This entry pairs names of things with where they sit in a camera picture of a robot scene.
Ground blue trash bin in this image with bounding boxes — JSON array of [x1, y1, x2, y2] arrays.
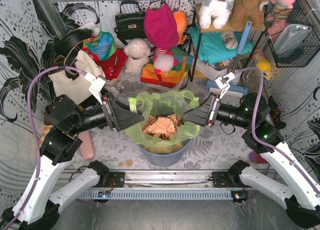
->
[[137, 139, 193, 167]]

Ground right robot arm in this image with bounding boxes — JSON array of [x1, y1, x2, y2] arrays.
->
[[181, 93, 320, 229]]

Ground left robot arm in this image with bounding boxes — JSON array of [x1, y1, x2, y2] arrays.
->
[[2, 92, 144, 229]]

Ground cream canvas tote bag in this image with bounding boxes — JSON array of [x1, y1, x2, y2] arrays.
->
[[49, 50, 105, 105]]

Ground colorful patterned bag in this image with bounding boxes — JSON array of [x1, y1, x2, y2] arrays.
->
[[82, 32, 117, 61]]

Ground blue floor sweeper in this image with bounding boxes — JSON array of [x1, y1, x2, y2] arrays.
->
[[208, 21, 252, 98]]

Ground crumpled brown paper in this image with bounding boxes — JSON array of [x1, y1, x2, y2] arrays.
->
[[141, 114, 182, 140]]

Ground red cloth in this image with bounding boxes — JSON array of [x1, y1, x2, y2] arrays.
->
[[88, 48, 128, 80]]

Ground pink eyeglass case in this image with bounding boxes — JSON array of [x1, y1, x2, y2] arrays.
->
[[78, 131, 95, 160]]

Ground rainbow striped cloth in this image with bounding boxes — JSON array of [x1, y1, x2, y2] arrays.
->
[[140, 47, 194, 88]]

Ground teal folded cloth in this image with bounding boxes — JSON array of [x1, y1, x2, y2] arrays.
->
[[188, 27, 253, 64]]

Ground yellow plush duck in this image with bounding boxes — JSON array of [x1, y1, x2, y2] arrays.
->
[[253, 52, 272, 80]]

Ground cream plush sheep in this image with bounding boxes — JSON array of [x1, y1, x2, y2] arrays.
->
[[124, 39, 151, 74]]

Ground grey sneaker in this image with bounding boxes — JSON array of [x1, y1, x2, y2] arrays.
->
[[220, 32, 238, 50]]

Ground pink white plush toy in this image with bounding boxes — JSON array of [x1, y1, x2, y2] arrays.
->
[[153, 48, 178, 73]]

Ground wooden metal shelf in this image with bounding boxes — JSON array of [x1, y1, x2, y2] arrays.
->
[[188, 4, 266, 82]]

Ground black leather handbag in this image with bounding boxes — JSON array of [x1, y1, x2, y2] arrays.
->
[[114, 1, 147, 46]]

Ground white plush dog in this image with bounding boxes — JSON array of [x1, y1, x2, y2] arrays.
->
[[199, 0, 235, 29]]

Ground brown teddy bear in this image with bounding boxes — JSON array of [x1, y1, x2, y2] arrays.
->
[[230, 0, 271, 30]]

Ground silver foil pouch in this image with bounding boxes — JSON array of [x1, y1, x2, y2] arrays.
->
[[273, 24, 312, 55]]

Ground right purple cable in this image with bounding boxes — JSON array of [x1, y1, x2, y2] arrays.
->
[[232, 66, 320, 190]]

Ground purple cable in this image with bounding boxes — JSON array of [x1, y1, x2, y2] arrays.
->
[[0, 66, 91, 230], [232, 66, 320, 190]]

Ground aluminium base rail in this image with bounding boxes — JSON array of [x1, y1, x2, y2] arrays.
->
[[37, 168, 306, 200]]

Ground black wire basket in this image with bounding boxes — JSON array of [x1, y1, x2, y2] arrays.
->
[[264, 2, 320, 68]]

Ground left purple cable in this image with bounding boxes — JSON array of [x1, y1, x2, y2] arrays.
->
[[0, 66, 91, 230]]

